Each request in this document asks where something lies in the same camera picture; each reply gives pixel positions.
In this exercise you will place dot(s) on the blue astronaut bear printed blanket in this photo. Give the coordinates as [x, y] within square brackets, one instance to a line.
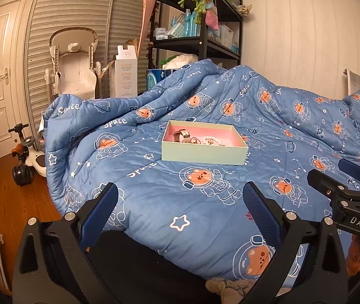
[167, 202]

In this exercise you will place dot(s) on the pink leaning board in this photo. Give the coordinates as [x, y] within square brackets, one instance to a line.
[150, 0]

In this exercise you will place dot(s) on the beige patterned cloth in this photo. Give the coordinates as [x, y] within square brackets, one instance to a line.
[227, 288]

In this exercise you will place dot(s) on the pink-lined jewelry box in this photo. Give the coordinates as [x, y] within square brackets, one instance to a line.
[199, 155]

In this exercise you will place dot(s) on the children's ride-on toy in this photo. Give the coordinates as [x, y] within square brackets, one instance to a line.
[34, 160]

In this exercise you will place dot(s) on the gold clasp ornament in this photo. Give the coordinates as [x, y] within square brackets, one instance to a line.
[195, 140]

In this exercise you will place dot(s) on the blue bottles on shelf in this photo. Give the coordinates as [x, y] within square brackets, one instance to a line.
[192, 23]

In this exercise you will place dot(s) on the black metal shelf rack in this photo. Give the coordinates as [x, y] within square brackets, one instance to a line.
[203, 42]

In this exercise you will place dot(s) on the pink knitted pouch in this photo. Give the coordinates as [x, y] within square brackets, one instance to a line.
[211, 18]

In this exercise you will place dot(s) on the white plastic basket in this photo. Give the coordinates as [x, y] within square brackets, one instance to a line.
[225, 36]

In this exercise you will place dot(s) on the white fluffy bundle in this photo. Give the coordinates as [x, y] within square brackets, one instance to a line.
[180, 60]

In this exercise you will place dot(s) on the white baby high chair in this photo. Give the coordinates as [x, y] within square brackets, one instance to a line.
[72, 72]

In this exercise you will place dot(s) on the white tall carton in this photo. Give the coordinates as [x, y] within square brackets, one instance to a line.
[124, 76]

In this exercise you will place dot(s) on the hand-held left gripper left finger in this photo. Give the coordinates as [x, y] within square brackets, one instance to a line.
[101, 218]

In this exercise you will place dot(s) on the louvered closet door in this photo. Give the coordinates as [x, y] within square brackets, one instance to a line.
[72, 6]

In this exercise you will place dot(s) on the blue tissue package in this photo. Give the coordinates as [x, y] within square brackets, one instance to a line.
[154, 77]

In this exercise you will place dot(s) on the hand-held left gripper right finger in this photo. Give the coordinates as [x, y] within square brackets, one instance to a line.
[262, 215]

